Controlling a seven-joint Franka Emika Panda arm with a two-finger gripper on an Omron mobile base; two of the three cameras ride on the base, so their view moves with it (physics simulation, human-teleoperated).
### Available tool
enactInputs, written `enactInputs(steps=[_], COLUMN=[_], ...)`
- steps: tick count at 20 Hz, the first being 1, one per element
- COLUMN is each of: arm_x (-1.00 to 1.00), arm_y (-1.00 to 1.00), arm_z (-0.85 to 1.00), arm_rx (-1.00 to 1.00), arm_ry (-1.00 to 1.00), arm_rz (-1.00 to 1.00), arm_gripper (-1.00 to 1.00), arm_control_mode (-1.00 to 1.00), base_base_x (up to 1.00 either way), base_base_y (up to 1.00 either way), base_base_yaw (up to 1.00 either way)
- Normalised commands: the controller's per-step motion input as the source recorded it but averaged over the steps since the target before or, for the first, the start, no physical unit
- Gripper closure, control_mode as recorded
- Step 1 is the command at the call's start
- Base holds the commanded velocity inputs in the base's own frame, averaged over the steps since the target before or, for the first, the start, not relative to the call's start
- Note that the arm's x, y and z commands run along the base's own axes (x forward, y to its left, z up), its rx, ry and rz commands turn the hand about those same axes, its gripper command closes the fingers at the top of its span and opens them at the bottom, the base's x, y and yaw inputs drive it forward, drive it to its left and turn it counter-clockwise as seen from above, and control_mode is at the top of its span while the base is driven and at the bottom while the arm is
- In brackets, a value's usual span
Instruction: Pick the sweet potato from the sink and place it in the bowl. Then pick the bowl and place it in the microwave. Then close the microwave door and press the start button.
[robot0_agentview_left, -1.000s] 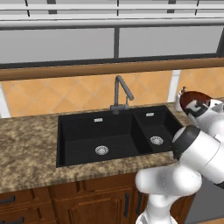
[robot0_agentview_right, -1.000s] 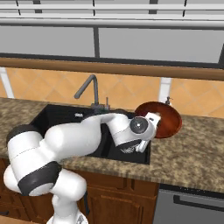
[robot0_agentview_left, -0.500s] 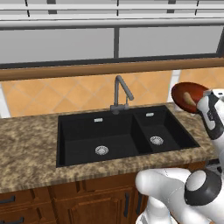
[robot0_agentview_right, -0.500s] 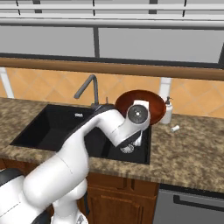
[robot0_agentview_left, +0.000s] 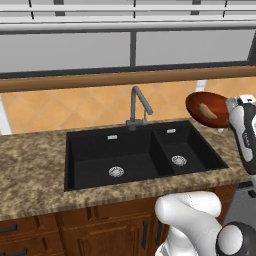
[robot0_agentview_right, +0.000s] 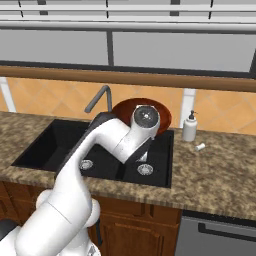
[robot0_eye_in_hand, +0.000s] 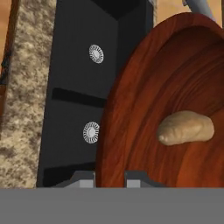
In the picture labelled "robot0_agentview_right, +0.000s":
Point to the window with grey frame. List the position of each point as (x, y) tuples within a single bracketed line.
[(173, 50)]

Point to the small white cylinder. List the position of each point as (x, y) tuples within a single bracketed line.
[(200, 146)]

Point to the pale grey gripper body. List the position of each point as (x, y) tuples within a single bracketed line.
[(144, 154)]

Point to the brown wooden drawer front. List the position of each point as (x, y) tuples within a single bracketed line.
[(133, 206)]

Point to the wooden window sill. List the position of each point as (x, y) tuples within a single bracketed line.
[(133, 78)]

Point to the grey dishwasher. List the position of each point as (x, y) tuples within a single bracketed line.
[(213, 243)]

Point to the grey sink tap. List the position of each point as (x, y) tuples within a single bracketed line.
[(100, 95)]

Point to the reddish brown bowl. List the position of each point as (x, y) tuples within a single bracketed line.
[(123, 111)]

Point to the black double sink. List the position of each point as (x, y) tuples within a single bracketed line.
[(50, 146)]

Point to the white soap dispenser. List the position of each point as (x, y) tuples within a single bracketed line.
[(189, 129)]

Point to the brown wooden cupboard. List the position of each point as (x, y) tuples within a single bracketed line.
[(16, 203)]

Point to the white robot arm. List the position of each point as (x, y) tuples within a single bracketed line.
[(71, 186)]

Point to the brown wooden cupboard door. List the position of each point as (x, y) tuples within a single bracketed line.
[(140, 236)]

